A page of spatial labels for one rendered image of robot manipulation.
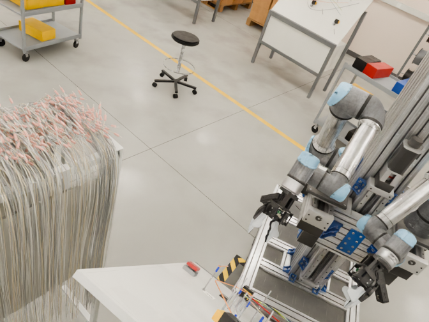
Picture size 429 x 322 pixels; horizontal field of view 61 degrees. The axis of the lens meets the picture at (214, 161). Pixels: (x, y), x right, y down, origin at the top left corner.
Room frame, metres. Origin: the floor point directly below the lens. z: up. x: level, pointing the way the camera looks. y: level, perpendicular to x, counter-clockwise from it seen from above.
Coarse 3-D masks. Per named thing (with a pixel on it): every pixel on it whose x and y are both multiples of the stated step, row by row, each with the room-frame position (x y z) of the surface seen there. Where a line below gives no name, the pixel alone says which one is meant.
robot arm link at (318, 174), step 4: (316, 172) 1.15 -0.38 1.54; (320, 172) 1.16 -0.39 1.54; (324, 172) 1.16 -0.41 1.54; (312, 176) 1.14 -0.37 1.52; (316, 176) 1.14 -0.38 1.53; (320, 176) 1.14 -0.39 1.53; (308, 180) 1.14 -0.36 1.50; (312, 180) 1.14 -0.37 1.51; (316, 180) 1.13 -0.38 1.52; (308, 184) 1.15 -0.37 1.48; (312, 184) 1.14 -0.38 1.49; (316, 184) 1.13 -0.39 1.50
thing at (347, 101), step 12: (348, 84) 1.51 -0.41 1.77; (336, 96) 1.46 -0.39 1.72; (348, 96) 1.46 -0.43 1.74; (360, 96) 1.46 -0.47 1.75; (336, 108) 1.47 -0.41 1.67; (348, 108) 1.44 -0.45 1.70; (360, 108) 1.43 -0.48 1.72; (336, 120) 1.51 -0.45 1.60; (324, 132) 1.57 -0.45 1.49; (336, 132) 1.55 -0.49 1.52; (312, 144) 1.63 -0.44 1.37; (324, 144) 1.59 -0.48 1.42; (324, 156) 1.61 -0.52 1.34
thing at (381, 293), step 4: (380, 272) 0.94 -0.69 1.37; (380, 276) 0.93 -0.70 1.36; (380, 280) 0.92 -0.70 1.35; (384, 280) 0.92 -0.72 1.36; (380, 284) 0.91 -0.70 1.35; (384, 284) 0.91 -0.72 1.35; (380, 288) 0.90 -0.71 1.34; (384, 288) 0.90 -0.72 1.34; (376, 292) 0.91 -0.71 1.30; (380, 292) 0.89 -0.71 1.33; (384, 292) 0.89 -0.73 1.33; (376, 296) 0.90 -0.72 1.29; (380, 296) 0.88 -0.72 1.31; (384, 296) 0.88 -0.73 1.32; (380, 300) 0.88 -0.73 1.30; (384, 300) 0.87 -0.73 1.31; (388, 300) 0.88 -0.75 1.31
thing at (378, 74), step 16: (352, 64) 4.48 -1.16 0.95; (368, 64) 4.26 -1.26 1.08; (384, 64) 4.46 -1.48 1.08; (336, 80) 4.32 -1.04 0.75; (352, 80) 4.70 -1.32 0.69; (368, 80) 4.12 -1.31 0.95; (384, 80) 4.30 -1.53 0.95; (400, 80) 4.07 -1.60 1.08; (320, 112) 4.32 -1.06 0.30; (352, 128) 4.47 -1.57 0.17
